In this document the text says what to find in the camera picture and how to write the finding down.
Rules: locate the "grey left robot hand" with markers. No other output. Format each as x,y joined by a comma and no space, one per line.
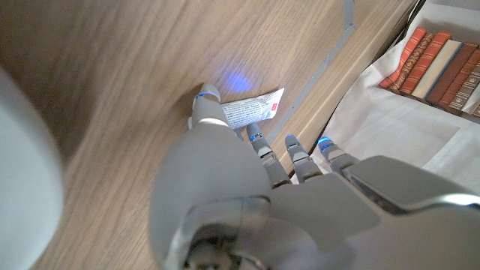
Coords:
232,195

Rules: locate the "white printed paper packet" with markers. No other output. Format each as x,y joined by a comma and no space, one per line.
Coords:
251,110

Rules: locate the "white ceramic bowl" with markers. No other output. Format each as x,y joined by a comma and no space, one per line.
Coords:
26,168

